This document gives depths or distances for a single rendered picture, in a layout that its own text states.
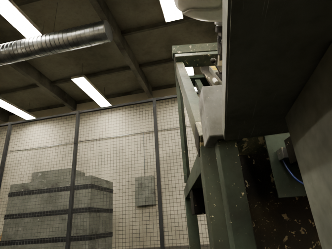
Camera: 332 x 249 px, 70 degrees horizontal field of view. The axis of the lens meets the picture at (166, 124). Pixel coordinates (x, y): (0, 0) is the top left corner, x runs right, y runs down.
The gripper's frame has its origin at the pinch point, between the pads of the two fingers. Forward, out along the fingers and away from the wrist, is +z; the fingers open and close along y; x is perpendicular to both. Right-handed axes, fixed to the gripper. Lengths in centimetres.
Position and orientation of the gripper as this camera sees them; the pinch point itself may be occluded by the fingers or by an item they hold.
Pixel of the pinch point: (220, 60)
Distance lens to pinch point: 157.1
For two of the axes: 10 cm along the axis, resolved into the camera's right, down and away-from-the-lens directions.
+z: 0.6, 8.8, 4.7
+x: 10.0, -0.7, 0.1
